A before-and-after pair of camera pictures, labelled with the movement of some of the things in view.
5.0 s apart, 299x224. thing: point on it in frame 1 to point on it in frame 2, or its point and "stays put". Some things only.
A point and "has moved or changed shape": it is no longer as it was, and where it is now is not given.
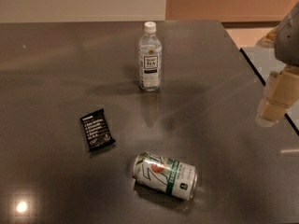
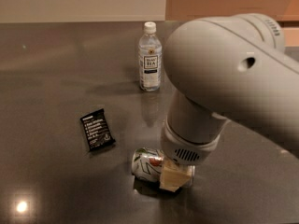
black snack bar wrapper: (97, 130) stays put
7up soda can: (176, 177) has moved or changed shape
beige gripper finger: (281, 92) to (174, 176)
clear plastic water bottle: (149, 59) stays put
